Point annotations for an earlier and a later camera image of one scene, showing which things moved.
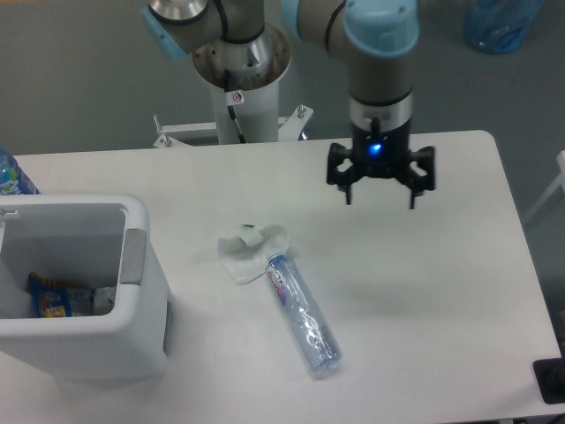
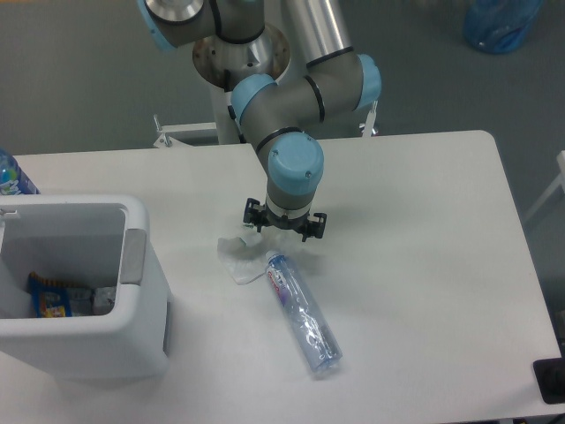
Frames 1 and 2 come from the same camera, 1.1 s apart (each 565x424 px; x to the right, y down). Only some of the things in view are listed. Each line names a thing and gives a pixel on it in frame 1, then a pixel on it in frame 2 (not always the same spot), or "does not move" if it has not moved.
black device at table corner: (550, 377) does not move
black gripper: (381, 155) -> (286, 223)
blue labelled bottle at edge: (13, 179) does not move
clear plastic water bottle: (308, 324) does not move
